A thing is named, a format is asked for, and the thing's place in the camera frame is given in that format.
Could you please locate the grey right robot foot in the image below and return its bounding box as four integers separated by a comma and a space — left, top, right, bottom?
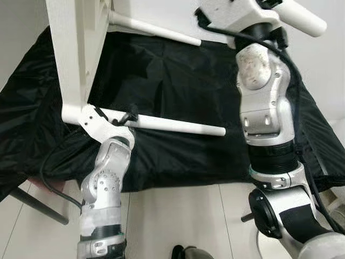
171, 245, 212, 259

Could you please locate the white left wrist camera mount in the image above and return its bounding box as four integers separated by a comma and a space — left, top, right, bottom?
79, 105, 135, 144

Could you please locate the pink padded chair seat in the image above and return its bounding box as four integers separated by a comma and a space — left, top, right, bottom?
27, 176, 56, 190

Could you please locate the black cloth table cover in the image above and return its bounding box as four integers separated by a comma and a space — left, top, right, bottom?
0, 26, 345, 205

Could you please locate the white plastic table leg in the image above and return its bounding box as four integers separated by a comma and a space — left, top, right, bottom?
268, 0, 328, 38
108, 11, 202, 47
61, 104, 226, 137

